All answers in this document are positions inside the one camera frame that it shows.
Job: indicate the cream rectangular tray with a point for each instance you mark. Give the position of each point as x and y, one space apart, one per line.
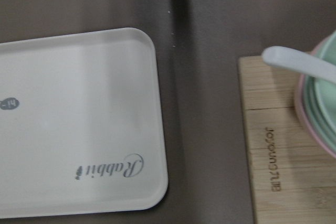
81 125

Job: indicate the bamboo cutting board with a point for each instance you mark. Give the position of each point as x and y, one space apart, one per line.
292 177

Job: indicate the white ceramic spoon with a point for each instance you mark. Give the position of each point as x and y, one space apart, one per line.
298 61

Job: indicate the pink lower bowl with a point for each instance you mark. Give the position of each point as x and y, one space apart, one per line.
303 117

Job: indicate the green top bowl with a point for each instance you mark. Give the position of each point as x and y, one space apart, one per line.
319 95

